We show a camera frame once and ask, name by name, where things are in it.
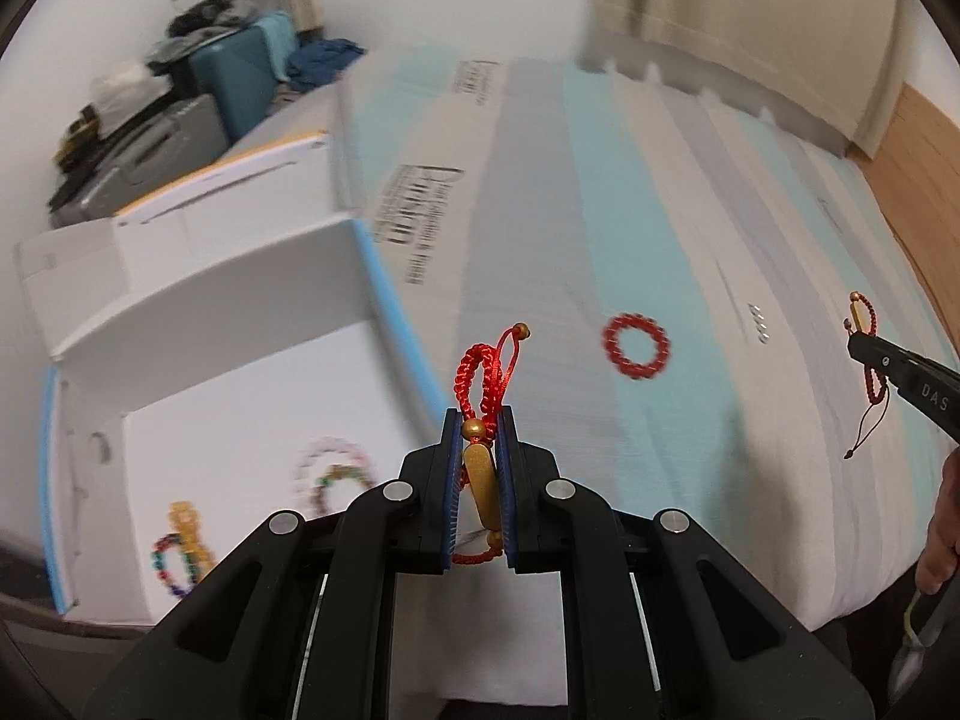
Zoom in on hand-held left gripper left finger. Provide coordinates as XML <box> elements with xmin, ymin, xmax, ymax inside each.
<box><xmin>82</xmin><ymin>409</ymin><xmax>460</xmax><ymax>720</ymax></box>

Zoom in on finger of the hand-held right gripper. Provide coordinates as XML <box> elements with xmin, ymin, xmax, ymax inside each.
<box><xmin>847</xmin><ymin>333</ymin><xmax>960</xmax><ymax>443</ymax></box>

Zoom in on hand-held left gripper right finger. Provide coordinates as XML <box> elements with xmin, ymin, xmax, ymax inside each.
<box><xmin>495</xmin><ymin>405</ymin><xmax>875</xmax><ymax>720</ymax></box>

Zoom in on long-tailed red cord bracelet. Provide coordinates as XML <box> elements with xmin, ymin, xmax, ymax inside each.
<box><xmin>450</xmin><ymin>322</ymin><xmax>530</xmax><ymax>568</ymax></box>

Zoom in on short red cord bracelet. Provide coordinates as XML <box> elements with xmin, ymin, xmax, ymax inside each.
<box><xmin>844</xmin><ymin>291</ymin><xmax>895</xmax><ymax>460</ymax></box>

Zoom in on green stone bead bracelet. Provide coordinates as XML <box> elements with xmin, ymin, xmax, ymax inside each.
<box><xmin>307</xmin><ymin>463</ymin><xmax>377</xmax><ymax>518</ymax></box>

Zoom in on white bead bracelet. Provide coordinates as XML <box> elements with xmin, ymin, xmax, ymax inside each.
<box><xmin>289</xmin><ymin>436</ymin><xmax>380</xmax><ymax>511</ymax></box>

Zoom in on white cardboard box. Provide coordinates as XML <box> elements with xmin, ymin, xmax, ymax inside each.
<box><xmin>15</xmin><ymin>131</ymin><xmax>451</xmax><ymax>623</ymax></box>

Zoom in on yellow bead bracelet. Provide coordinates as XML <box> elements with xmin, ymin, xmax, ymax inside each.
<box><xmin>166</xmin><ymin>501</ymin><xmax>218</xmax><ymax>586</ymax></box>

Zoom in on multicolour glass bead bracelet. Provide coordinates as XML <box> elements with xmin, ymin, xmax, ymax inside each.
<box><xmin>150</xmin><ymin>532</ymin><xmax>199</xmax><ymax>601</ymax></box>

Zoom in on person's right hand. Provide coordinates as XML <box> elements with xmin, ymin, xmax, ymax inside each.
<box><xmin>915</xmin><ymin>448</ymin><xmax>960</xmax><ymax>595</ymax></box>

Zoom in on striped bed sheet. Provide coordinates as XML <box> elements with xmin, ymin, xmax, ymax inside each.
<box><xmin>330</xmin><ymin>45</ymin><xmax>960</xmax><ymax>700</ymax></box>

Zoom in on wide beige curtain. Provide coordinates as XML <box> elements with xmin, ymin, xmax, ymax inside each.
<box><xmin>577</xmin><ymin>0</ymin><xmax>901</xmax><ymax>160</ymax></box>

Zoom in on dark blue clothing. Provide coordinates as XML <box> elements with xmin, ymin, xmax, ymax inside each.
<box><xmin>287</xmin><ymin>37</ymin><xmax>368</xmax><ymax>95</ymax></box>

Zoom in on grey suitcase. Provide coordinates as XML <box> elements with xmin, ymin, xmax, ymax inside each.
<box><xmin>49</xmin><ymin>94</ymin><xmax>230</xmax><ymax>227</ymax></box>

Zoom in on teal suitcase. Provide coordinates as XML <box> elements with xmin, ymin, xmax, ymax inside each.
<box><xmin>187</xmin><ymin>11</ymin><xmax>293</xmax><ymax>143</ymax></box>

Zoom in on light teal towel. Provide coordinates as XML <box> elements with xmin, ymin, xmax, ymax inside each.
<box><xmin>255</xmin><ymin>11</ymin><xmax>298</xmax><ymax>83</ymax></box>

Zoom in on white tissue pack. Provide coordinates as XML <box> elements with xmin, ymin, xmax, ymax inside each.
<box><xmin>90</xmin><ymin>60</ymin><xmax>170</xmax><ymax>128</ymax></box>

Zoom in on dark clutter pile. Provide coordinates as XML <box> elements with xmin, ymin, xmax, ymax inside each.
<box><xmin>52</xmin><ymin>105</ymin><xmax>103</xmax><ymax>175</ymax></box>

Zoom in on black and grey clothes pile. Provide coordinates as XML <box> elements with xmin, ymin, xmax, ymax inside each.
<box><xmin>146</xmin><ymin>0</ymin><xmax>260</xmax><ymax>65</ymax></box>

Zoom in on red bead bracelet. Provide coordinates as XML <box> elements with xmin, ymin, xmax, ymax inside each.
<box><xmin>604</xmin><ymin>313</ymin><xmax>670</xmax><ymax>380</ymax></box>

